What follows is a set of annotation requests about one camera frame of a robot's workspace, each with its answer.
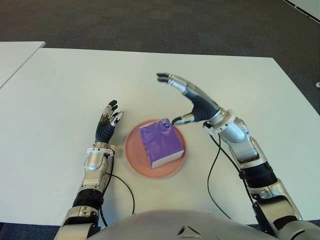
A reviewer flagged white side table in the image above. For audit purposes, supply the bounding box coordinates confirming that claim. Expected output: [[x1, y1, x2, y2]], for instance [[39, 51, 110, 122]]
[[0, 41, 47, 90]]

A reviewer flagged silver robot torso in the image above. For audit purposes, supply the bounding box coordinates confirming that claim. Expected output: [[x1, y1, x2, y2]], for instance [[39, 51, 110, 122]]
[[87, 209, 276, 240]]

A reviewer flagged purple tissue paper pack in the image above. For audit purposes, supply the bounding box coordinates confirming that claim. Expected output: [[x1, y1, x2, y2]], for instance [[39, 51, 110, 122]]
[[139, 118, 185, 169]]

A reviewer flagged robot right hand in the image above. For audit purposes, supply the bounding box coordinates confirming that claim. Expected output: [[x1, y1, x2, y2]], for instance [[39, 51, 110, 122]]
[[156, 72, 222, 126]]

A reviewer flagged pink round plate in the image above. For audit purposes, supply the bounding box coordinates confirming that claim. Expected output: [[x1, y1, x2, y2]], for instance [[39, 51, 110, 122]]
[[124, 119, 188, 179]]

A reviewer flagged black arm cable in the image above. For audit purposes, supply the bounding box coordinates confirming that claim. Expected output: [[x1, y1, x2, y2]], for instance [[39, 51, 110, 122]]
[[207, 134, 233, 220], [99, 154, 136, 227]]

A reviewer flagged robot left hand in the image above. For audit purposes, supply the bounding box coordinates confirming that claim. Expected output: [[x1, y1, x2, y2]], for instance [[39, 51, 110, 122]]
[[94, 99, 125, 144]]

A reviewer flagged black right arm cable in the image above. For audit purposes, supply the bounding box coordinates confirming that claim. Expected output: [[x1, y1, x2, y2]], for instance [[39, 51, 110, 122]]
[[207, 134, 233, 220]]

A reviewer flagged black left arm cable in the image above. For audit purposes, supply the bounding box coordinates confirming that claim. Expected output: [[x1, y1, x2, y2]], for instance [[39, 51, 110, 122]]
[[99, 154, 136, 227]]

